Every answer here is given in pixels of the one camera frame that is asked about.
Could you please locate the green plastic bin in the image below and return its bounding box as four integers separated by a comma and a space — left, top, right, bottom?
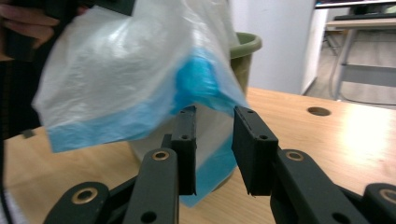
229, 31, 263, 96

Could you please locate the white metal-legged desk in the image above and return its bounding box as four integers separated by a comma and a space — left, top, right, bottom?
323, 17, 396, 106

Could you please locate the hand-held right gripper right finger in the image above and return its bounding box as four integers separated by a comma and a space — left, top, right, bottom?
231, 105, 372, 224

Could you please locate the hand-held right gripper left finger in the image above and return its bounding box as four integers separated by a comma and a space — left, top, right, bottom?
122, 105, 198, 224

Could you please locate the white blue-edged plastic bag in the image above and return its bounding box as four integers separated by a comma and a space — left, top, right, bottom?
31, 0, 250, 209

